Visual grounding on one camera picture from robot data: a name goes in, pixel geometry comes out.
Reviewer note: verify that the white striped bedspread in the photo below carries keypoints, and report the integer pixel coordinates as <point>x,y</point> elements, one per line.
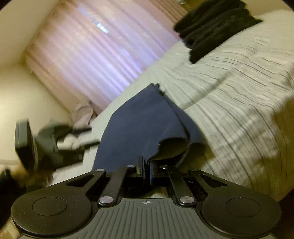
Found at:
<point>241,97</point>

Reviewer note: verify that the pink sheer curtain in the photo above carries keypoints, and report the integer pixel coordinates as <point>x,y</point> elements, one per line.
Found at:
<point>93,50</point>

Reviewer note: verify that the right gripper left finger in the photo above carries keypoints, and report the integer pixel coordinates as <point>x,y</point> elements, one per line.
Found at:
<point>63,208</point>

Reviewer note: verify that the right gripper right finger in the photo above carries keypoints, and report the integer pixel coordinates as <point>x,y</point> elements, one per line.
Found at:
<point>227,208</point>

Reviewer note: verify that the stack of dark folded clothes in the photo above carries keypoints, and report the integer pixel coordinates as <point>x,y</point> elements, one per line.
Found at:
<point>212,23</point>

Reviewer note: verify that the pink crumpled cloth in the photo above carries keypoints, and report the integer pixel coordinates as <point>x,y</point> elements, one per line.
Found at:
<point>83,115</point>

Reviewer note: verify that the navy blue sweater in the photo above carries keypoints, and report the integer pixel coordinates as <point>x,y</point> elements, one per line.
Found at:
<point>148,127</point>

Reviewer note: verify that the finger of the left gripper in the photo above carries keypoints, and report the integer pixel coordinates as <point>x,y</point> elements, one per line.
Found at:
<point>76,155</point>
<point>59,130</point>

